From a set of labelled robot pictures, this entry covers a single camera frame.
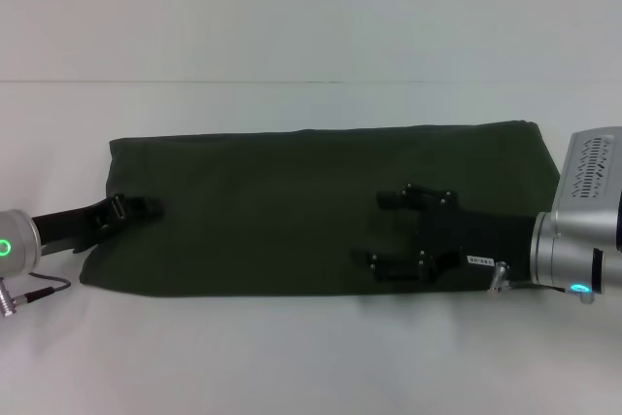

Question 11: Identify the dark green shirt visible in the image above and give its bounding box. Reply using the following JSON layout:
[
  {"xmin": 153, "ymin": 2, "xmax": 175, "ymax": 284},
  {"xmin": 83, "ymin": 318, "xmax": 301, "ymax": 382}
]
[{"xmin": 77, "ymin": 118, "xmax": 565, "ymax": 298}]

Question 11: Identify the right gripper cable connector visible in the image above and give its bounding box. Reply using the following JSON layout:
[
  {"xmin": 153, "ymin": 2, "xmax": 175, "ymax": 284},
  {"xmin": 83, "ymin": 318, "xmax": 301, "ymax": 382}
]
[{"xmin": 487, "ymin": 260, "xmax": 536, "ymax": 294}]

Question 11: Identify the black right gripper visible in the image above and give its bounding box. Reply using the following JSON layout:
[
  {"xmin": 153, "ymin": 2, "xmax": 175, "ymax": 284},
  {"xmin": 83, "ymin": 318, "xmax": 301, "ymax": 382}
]
[{"xmin": 351, "ymin": 182, "xmax": 539, "ymax": 286}]

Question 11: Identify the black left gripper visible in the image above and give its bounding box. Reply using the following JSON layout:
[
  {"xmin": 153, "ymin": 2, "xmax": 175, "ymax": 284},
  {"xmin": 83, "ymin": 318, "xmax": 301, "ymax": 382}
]
[{"xmin": 31, "ymin": 194, "xmax": 165, "ymax": 257}]

